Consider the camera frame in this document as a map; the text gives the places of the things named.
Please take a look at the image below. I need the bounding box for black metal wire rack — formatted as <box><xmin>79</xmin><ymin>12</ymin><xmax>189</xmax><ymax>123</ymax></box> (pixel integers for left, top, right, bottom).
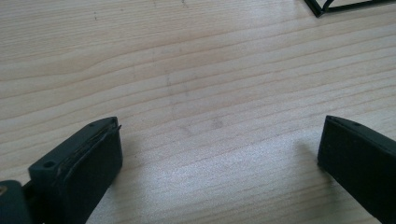
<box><xmin>303</xmin><ymin>0</ymin><xmax>396</xmax><ymax>19</ymax></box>

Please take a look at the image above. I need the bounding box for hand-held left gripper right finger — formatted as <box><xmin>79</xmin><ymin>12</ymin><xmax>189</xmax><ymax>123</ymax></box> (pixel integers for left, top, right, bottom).
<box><xmin>317</xmin><ymin>115</ymin><xmax>396</xmax><ymax>224</ymax></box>

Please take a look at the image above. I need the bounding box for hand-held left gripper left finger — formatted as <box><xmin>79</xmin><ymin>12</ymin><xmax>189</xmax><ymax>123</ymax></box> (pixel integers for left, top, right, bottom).
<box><xmin>27</xmin><ymin>116</ymin><xmax>123</xmax><ymax>224</ymax></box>

